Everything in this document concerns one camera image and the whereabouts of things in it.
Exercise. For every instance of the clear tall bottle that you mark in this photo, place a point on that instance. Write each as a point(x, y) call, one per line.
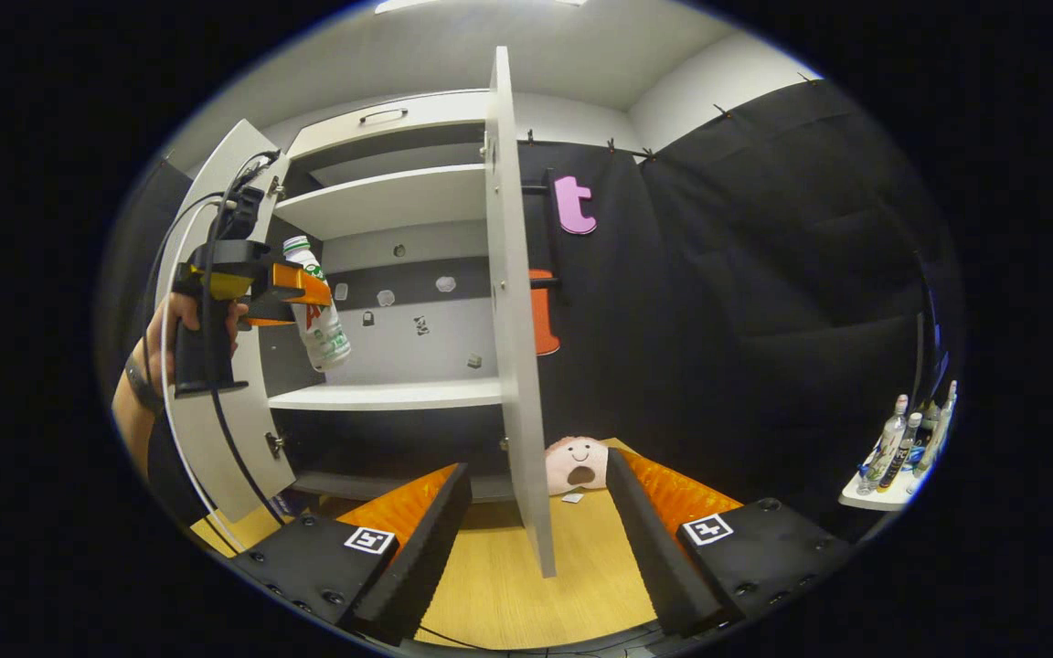
point(938, 429)

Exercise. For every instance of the large ceiling light panel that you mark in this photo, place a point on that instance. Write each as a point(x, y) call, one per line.
point(481, 4)

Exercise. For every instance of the blue cardboard box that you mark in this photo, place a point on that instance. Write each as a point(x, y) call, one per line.
point(293, 504)

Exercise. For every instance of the white drink bottle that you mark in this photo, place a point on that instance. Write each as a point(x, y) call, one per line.
point(330, 343)

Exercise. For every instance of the dark wristband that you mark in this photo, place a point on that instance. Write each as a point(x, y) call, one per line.
point(143, 384)

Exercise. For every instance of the white cabinet drawer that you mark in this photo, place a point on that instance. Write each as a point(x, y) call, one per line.
point(435, 114)

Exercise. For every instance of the white cabinet door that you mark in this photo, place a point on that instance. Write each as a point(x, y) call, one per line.
point(513, 320)
point(261, 429)

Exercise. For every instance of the white cabinet shelf board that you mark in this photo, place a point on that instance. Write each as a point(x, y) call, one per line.
point(389, 201)
point(389, 395)

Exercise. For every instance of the white cabinet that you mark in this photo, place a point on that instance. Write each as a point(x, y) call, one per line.
point(398, 347)

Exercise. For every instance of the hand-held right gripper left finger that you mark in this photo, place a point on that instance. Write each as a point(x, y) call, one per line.
point(417, 567)

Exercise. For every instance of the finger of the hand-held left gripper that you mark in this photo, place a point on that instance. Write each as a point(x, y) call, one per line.
point(303, 288)
point(271, 321)

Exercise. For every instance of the pink plush face toy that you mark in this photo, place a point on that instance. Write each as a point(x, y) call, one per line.
point(577, 461)

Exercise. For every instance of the dark slim bottle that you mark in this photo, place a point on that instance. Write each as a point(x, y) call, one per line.
point(901, 452)

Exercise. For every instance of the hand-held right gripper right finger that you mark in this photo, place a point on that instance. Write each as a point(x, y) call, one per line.
point(654, 548)

